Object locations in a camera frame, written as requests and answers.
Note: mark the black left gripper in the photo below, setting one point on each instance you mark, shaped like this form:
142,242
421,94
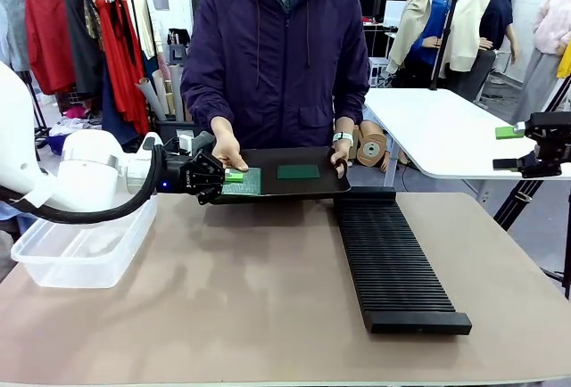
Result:
187,177

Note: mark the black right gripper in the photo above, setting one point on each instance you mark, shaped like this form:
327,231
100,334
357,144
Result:
553,137

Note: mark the light green patterned PCB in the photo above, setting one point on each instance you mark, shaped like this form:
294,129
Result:
252,183

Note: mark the dark green PCB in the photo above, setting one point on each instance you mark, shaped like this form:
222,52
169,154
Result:
299,171

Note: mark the black rectangular tray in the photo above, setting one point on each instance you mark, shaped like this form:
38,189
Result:
303,184

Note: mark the person's left forearm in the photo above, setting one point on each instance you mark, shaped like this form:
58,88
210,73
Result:
350,108

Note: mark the person's right forearm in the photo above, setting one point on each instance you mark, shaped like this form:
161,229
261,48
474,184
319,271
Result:
209,106

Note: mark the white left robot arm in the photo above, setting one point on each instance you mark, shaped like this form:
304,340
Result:
89,164

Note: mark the person's right hand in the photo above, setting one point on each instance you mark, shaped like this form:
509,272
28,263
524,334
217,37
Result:
227,148

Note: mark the person's left hand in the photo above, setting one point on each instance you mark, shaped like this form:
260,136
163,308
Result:
342,155

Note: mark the grey storage bin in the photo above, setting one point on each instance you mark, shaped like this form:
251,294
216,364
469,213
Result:
174,130

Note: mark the white table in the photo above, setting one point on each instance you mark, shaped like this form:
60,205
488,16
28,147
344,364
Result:
437,137

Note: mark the yellow garment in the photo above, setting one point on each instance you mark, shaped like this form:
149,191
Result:
564,61

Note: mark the mannequin pink sweater grey skirt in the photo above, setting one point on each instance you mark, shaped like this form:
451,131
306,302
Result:
546,48

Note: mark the beige paper rolls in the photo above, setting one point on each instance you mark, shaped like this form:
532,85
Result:
165,93

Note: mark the mannequin cream jacket navy top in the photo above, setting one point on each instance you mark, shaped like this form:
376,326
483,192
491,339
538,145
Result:
482,26

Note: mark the white wristband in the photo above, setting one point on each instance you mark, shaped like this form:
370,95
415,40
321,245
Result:
343,137

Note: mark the cardboard box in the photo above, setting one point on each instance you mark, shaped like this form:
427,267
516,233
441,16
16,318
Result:
355,144

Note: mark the person in purple jacket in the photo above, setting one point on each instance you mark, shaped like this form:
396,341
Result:
281,57

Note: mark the cardboard spool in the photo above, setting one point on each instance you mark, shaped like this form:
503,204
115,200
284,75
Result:
371,148

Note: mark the long red dress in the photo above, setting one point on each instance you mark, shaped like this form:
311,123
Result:
122,70

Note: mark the clear plastic box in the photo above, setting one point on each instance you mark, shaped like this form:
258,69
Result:
89,266

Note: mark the mannequin beige jacket blue shirt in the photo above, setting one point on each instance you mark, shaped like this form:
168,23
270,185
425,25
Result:
424,21

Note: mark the black slotted PCB rack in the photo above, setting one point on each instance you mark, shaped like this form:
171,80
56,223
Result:
392,271

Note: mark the cream hanging garment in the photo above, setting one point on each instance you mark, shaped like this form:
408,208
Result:
143,26

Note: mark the white monitor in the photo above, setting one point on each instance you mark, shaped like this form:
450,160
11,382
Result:
394,12

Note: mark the black hanging garment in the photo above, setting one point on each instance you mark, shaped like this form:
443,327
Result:
85,43

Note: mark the blue cloth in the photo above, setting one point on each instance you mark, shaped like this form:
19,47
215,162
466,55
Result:
9,213

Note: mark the red jacket on hanger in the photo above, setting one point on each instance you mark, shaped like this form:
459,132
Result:
49,35

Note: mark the light grey hanging garment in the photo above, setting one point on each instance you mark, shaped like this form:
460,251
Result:
13,21

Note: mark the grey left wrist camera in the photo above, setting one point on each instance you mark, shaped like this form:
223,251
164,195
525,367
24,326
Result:
196,142

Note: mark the black camera stand pole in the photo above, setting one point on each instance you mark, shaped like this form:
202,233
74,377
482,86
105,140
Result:
446,35

